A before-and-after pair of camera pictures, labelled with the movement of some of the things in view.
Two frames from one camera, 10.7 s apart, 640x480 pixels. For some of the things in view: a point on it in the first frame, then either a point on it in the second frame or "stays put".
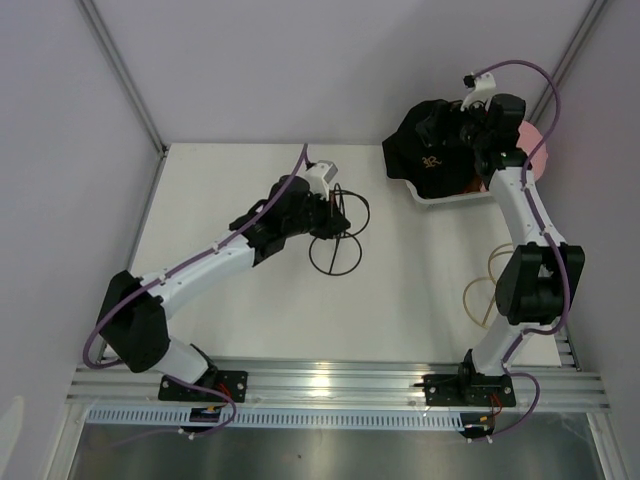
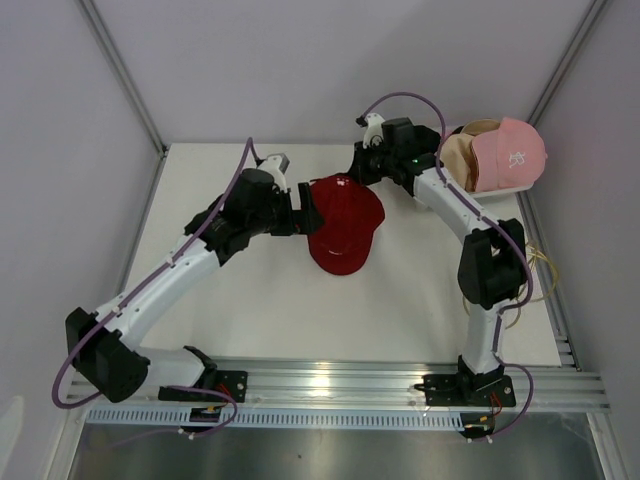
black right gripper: x=446 y=114 → x=358 y=163
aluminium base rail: x=539 y=386 stays put
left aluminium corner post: x=96 y=26 stays put
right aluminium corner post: x=568 y=55 stays put
